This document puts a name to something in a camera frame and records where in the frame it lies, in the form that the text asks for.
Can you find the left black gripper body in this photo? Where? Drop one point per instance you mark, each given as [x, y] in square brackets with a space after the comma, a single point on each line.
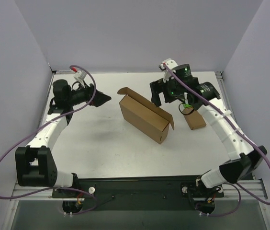
[92, 95]

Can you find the small brown cardboard box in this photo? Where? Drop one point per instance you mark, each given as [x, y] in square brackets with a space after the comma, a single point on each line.
[194, 119]

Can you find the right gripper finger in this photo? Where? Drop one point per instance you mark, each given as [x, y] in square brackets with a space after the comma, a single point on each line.
[155, 99]
[157, 87]

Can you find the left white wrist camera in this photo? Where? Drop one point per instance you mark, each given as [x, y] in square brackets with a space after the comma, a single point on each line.
[79, 76]

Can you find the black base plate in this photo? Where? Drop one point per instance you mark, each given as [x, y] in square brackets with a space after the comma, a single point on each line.
[169, 193]

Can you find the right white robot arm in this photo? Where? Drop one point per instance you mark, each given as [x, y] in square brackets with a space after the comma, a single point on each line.
[243, 158]

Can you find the green paper box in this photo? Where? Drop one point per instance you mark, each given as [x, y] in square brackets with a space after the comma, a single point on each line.
[185, 106]

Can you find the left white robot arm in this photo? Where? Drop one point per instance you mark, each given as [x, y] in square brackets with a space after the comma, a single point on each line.
[35, 165]

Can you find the large brown cardboard box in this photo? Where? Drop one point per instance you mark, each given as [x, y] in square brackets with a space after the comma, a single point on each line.
[144, 115]

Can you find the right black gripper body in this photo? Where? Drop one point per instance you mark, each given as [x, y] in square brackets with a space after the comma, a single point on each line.
[158, 87]

